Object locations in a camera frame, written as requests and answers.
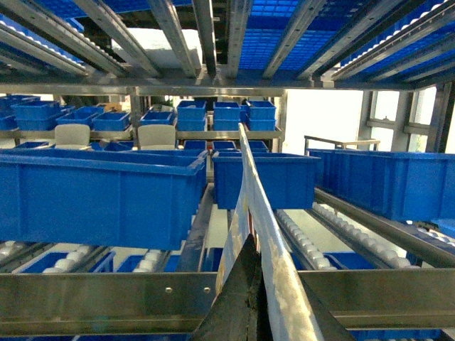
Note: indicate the blue crate right shelf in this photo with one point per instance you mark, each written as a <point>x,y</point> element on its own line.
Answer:
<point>397,185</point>

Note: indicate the blue crate left shelf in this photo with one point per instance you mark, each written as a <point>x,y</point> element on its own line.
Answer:
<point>137,200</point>

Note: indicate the white roller conveyor track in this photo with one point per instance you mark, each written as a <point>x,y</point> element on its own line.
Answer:
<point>328,240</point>

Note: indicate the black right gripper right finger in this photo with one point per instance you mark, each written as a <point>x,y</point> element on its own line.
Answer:
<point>331,329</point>

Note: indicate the flower pattern gift bag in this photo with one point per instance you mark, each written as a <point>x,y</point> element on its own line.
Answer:
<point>263,248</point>

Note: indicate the stainless steel rack frame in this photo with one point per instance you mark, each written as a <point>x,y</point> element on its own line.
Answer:
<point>313,38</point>

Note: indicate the blue crate shelf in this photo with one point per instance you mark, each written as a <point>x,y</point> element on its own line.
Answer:
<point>288,180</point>
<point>397,185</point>
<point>137,200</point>

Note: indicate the blue crate middle shelf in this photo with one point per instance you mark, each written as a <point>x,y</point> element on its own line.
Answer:
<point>288,180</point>

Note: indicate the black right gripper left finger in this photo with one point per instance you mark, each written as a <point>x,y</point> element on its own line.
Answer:
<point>234,314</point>

